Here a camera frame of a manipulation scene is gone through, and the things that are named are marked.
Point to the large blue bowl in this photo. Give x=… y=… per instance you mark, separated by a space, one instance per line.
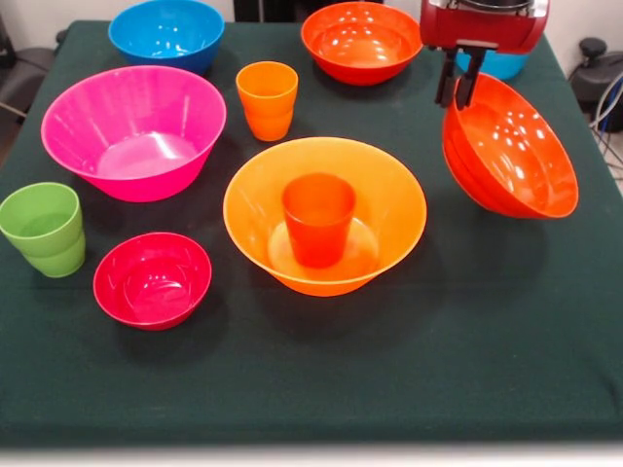
x=146 y=53

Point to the red-orange plastic cup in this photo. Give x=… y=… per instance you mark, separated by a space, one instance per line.
x=318 y=228

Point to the large pink bowl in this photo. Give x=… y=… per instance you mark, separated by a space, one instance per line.
x=131 y=146

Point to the small crimson bowl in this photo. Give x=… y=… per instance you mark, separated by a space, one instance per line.
x=151 y=287

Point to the green plastic cup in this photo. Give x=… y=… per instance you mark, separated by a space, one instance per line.
x=48 y=243

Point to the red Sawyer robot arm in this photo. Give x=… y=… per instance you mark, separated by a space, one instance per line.
x=491 y=4

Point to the dark green tablecloth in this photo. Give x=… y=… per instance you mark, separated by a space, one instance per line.
x=487 y=292

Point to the red-orange plastic bowl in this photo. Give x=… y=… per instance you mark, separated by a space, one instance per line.
x=516 y=160
x=362 y=48

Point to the orange plastic cup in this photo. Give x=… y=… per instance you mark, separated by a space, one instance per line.
x=267 y=112

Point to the small translucent blue bowl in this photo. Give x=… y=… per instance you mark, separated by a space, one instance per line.
x=506 y=65

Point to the large orange bowl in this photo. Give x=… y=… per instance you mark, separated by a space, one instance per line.
x=389 y=214

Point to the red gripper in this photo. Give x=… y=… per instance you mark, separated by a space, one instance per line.
x=487 y=31

